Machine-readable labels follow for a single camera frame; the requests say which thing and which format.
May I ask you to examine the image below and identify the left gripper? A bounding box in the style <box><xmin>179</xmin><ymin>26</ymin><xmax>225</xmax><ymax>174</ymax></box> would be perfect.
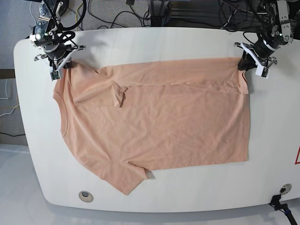
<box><xmin>234</xmin><ymin>39</ymin><xmax>278</xmax><ymax>71</ymax></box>

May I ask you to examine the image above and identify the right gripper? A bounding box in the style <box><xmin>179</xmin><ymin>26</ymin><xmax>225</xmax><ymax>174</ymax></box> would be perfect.
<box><xmin>34</xmin><ymin>43</ymin><xmax>86</xmax><ymax>70</ymax></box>

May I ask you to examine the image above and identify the peach pink T-shirt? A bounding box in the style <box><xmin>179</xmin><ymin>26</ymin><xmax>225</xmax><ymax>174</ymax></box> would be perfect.
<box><xmin>53</xmin><ymin>58</ymin><xmax>250</xmax><ymax>195</ymax></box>

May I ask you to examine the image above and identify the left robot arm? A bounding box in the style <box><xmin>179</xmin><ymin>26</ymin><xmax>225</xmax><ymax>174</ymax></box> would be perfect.
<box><xmin>235</xmin><ymin>0</ymin><xmax>294</xmax><ymax>78</ymax></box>

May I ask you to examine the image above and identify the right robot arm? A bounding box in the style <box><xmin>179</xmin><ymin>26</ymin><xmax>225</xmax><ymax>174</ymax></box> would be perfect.
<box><xmin>29</xmin><ymin>0</ymin><xmax>87</xmax><ymax>72</ymax></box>

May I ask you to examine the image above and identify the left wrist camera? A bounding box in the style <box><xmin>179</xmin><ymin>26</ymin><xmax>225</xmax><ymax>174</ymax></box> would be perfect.
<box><xmin>255</xmin><ymin>66</ymin><xmax>270</xmax><ymax>79</ymax></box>

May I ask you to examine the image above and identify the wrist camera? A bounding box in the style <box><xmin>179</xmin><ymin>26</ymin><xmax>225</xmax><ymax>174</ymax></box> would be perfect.
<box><xmin>50</xmin><ymin>69</ymin><xmax>63</xmax><ymax>81</ymax></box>
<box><xmin>255</xmin><ymin>66</ymin><xmax>270</xmax><ymax>79</ymax></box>

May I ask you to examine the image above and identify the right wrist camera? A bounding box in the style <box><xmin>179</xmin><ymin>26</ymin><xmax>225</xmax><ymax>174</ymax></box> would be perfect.
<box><xmin>50</xmin><ymin>69</ymin><xmax>63</xmax><ymax>81</ymax></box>

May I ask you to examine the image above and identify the yellow floor cable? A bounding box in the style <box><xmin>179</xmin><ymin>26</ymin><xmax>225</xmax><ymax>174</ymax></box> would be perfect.
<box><xmin>75</xmin><ymin>0</ymin><xmax>88</xmax><ymax>31</ymax></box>

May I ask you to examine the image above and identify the white floor cable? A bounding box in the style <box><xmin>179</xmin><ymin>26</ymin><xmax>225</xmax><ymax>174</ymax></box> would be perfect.
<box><xmin>29</xmin><ymin>0</ymin><xmax>38</xmax><ymax>36</ymax></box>

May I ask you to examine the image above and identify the black aluminium frame post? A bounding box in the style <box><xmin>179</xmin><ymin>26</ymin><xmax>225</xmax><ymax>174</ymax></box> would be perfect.
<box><xmin>147</xmin><ymin>0</ymin><xmax>170</xmax><ymax>27</ymax></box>

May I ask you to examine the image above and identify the left table cable grommet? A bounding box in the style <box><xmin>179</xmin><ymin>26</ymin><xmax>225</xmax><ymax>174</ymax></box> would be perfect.
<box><xmin>78</xmin><ymin>191</ymin><xmax>94</xmax><ymax>203</ymax></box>

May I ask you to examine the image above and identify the table cable grommet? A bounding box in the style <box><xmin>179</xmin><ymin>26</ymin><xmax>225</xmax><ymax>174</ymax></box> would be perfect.
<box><xmin>78</xmin><ymin>191</ymin><xmax>94</xmax><ymax>203</ymax></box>
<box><xmin>279</xmin><ymin>184</ymin><xmax>292</xmax><ymax>195</ymax></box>

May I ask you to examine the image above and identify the right table cable grommet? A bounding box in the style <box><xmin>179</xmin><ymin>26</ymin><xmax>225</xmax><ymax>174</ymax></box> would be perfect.
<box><xmin>279</xmin><ymin>184</ymin><xmax>292</xmax><ymax>195</ymax></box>

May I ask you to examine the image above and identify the black clamp with cable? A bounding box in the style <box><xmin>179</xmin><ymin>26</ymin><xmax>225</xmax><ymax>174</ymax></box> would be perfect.
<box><xmin>269</xmin><ymin>195</ymin><xmax>298</xmax><ymax>225</ymax></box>

